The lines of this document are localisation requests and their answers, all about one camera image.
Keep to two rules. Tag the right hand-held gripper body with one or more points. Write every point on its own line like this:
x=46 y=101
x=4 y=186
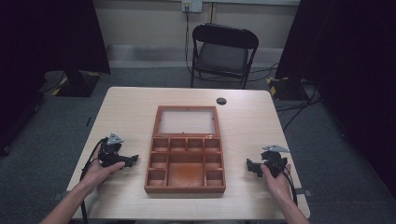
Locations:
x=273 y=161

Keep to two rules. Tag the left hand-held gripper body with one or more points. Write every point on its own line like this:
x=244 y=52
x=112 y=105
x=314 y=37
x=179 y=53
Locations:
x=109 y=153

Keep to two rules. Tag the brown wooden compartment box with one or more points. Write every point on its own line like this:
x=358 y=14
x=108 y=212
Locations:
x=186 y=149

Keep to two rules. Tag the person's left hand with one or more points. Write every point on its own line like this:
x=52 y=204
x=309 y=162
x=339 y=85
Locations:
x=99 y=170

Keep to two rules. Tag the person's right hand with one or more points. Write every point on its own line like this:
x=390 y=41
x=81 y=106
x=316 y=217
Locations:
x=277 y=183

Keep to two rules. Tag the black stand base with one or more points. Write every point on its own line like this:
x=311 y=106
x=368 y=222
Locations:
x=77 y=83
x=285 y=88

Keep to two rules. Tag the black folding chair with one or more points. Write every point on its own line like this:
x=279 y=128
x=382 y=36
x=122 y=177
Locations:
x=223 y=54

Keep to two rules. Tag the white wall socket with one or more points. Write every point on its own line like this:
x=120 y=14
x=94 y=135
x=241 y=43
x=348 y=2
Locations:
x=192 y=6

